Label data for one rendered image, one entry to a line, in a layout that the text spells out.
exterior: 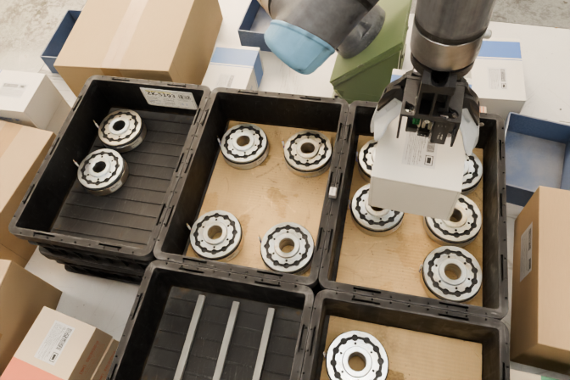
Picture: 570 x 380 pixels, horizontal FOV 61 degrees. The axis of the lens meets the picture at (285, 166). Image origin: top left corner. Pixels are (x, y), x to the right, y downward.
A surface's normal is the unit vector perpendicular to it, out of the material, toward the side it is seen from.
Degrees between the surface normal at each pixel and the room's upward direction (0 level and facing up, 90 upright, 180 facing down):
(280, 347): 0
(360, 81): 90
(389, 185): 90
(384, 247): 0
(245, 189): 0
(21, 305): 90
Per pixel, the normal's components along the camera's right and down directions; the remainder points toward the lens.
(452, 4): -0.44, 0.79
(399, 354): -0.11, -0.52
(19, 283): 0.98, 0.07
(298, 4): -0.59, -0.17
